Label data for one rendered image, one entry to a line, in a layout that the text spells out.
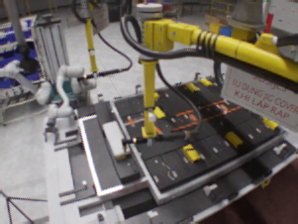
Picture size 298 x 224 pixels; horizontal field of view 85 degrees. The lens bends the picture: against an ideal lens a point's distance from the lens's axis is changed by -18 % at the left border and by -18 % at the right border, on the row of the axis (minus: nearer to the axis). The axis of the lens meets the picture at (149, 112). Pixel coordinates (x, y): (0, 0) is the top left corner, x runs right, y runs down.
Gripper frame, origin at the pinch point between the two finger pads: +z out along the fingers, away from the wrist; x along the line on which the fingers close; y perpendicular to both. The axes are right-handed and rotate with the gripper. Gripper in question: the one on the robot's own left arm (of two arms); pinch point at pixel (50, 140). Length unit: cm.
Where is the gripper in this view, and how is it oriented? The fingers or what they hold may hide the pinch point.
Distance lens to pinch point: 211.0
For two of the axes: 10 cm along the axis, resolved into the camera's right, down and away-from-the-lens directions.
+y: -0.2, 2.8, 9.6
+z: 0.3, 9.6, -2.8
